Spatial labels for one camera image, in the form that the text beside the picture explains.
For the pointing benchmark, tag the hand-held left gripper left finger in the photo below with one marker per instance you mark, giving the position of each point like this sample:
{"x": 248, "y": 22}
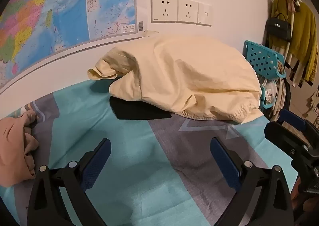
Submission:
{"x": 96, "y": 163}

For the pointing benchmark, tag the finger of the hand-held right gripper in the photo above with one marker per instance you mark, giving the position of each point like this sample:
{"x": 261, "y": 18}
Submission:
{"x": 286, "y": 139}
{"x": 292, "y": 119}

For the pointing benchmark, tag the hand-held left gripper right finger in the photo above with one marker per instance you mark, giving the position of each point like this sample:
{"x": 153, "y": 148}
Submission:
{"x": 224, "y": 161}

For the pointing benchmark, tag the cream jacket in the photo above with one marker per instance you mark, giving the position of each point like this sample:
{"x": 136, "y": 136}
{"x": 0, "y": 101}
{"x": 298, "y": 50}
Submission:
{"x": 187, "y": 79}

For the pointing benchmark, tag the beige hanging cloth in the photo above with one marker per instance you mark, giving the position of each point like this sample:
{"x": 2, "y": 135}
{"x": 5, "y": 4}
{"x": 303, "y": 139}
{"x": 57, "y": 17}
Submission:
{"x": 280, "y": 101}

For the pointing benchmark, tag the teal basket with clutter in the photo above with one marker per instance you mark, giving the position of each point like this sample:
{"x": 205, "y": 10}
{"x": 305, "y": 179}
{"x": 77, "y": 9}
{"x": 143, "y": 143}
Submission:
{"x": 268, "y": 96}

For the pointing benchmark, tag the teal and grey bedsheet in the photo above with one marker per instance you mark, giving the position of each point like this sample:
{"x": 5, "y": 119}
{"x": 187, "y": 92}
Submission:
{"x": 124, "y": 141}

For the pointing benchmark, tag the striped hanging garment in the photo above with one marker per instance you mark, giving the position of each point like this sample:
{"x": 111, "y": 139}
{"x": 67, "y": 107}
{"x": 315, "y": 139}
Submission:
{"x": 299, "y": 71}

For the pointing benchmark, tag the teal perforated plastic basket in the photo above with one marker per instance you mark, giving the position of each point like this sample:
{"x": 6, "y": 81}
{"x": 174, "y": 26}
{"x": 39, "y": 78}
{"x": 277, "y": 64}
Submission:
{"x": 261, "y": 59}

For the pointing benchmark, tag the black cloth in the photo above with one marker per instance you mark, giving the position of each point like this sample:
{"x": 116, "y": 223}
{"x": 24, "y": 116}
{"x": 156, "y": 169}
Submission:
{"x": 139, "y": 111}

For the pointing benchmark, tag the pink cloth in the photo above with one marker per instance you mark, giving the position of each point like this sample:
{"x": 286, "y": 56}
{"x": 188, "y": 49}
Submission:
{"x": 12, "y": 151}

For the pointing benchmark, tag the yellow-green sweater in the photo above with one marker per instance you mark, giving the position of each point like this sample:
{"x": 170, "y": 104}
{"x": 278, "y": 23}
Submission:
{"x": 304, "y": 31}

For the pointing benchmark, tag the black handbag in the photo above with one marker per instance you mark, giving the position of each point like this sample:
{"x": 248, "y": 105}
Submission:
{"x": 278, "y": 28}

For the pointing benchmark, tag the white wall switch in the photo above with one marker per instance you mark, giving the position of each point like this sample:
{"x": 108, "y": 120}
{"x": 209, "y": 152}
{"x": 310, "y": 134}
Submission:
{"x": 204, "y": 14}

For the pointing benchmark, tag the clear adhesive wall strip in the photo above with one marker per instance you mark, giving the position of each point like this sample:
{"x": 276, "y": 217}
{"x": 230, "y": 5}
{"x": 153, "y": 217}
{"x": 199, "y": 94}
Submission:
{"x": 150, "y": 32}

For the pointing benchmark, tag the white wall socket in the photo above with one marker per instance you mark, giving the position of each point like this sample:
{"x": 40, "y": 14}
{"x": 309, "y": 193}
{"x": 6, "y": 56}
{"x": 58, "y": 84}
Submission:
{"x": 164, "y": 9}
{"x": 188, "y": 10}

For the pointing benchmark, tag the colourful wall map poster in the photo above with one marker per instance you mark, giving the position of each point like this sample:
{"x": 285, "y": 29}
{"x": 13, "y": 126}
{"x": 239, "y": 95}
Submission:
{"x": 62, "y": 4}

